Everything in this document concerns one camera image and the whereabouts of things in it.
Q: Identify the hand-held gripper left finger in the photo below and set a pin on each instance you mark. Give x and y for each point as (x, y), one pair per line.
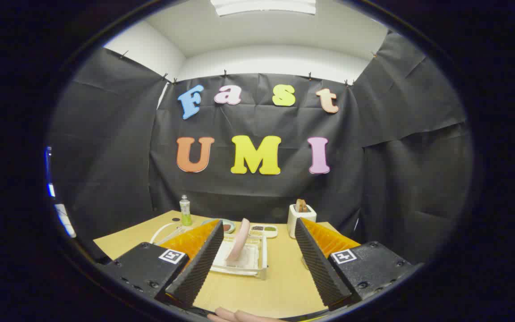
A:
(197, 264)

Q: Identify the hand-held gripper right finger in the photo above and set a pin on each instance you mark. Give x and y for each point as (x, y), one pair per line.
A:
(320, 264)

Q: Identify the pink plate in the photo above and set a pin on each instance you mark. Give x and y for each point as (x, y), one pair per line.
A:
(239, 239)

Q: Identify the teal plate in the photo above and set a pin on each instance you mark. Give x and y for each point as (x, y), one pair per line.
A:
(230, 222)

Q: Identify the white divided bean dish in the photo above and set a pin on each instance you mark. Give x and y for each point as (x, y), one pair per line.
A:
(264, 231)

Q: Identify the white toaster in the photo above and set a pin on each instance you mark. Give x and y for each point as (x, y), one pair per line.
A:
(294, 222)

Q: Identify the green drink bottle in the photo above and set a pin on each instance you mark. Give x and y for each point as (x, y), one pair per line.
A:
(185, 212)

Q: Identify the ceiling light panel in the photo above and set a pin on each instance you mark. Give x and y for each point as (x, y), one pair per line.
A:
(262, 6)

